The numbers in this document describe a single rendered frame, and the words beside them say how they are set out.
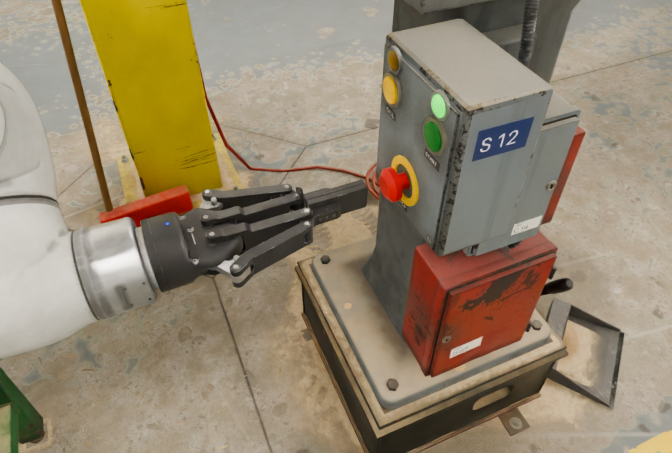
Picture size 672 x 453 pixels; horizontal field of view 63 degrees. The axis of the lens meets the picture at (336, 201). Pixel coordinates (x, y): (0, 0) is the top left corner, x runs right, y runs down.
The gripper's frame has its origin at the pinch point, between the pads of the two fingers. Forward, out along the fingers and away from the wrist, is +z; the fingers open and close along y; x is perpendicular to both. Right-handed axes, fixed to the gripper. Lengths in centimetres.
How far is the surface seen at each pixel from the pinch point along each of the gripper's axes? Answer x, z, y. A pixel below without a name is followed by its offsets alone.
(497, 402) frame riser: -90, 46, -3
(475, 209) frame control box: 1.2, 12.6, 8.0
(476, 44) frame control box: 14.6, 16.4, -1.8
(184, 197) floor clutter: -88, -11, -106
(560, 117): -4.9, 39.3, -8.1
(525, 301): -49, 44, -5
